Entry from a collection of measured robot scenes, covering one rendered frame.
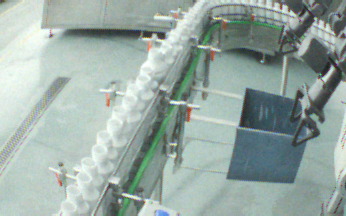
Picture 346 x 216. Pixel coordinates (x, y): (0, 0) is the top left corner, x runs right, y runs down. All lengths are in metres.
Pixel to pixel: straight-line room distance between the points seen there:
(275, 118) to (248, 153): 0.32
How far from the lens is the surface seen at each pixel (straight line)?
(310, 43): 0.82
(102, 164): 1.00
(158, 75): 1.38
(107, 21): 4.76
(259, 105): 1.84
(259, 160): 1.61
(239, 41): 2.55
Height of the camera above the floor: 1.73
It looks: 29 degrees down
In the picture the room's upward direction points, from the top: 5 degrees clockwise
